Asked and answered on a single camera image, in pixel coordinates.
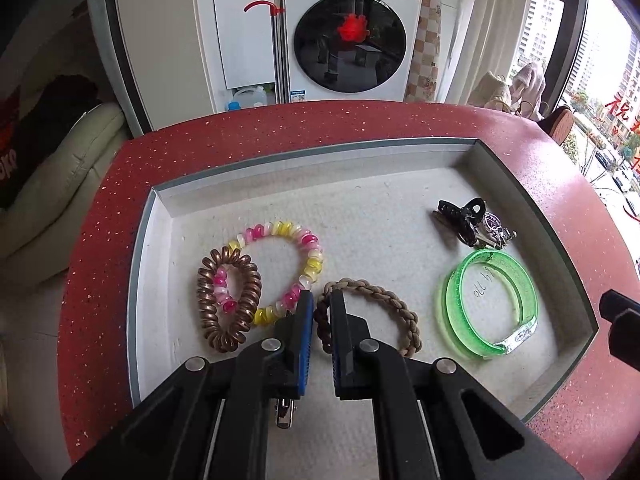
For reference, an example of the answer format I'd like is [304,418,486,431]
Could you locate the silver rhinestone hair clip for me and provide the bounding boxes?
[276,399,296,429]

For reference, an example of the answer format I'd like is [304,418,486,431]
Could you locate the brown spiral hair tie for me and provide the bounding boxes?
[195,246,264,354]

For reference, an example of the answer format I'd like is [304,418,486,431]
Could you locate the green translucent bangle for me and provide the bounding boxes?
[437,249,539,360]

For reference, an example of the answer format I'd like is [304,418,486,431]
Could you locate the pink yellow beaded bracelet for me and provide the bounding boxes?
[211,219,326,328]

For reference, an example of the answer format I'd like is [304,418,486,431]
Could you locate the silver charm brooch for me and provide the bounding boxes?
[475,211,518,250]

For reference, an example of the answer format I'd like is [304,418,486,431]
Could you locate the tan braided bracelet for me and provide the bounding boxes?
[311,278,424,360]

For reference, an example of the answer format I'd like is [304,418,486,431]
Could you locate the black claw hair clip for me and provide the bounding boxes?
[436,197,486,247]

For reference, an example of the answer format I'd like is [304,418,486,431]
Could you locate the grey jewelry tray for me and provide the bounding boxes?
[127,139,598,419]

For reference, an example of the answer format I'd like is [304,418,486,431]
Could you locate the orange wooden chair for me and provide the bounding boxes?
[537,105,575,145]

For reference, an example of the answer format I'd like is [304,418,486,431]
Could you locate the pink white cloth pile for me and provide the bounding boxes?
[466,63,546,122]

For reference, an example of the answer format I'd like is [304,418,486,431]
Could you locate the cream leather sofa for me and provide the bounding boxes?
[1,18,130,260]

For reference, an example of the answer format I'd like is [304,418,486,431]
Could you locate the checkered folded board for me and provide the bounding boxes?
[405,0,442,103]

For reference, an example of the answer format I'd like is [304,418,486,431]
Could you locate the white detergent jug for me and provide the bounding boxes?
[227,86,268,112]

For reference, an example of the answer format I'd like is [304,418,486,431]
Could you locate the black clothing on sofa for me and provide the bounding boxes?
[1,75,100,210]

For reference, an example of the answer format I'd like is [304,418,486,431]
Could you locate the red printed blanket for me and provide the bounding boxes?
[0,86,21,188]

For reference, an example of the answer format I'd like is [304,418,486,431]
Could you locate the lower white washing machine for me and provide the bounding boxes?
[285,0,422,103]

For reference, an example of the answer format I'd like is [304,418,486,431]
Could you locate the red handled mop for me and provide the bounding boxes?
[243,0,291,104]

